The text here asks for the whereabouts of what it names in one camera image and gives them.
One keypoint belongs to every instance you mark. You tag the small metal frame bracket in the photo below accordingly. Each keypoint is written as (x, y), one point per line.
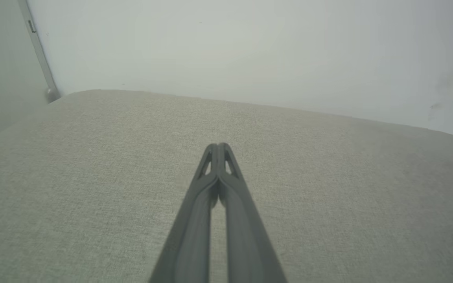
(32, 26)

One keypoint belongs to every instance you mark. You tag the grey metal frame strip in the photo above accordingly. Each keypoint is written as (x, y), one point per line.
(37, 47)

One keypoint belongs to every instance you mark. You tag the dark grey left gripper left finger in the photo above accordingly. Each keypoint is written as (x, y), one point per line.
(193, 236)

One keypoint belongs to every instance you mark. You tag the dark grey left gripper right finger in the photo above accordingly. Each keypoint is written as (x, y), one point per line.
(246, 243)

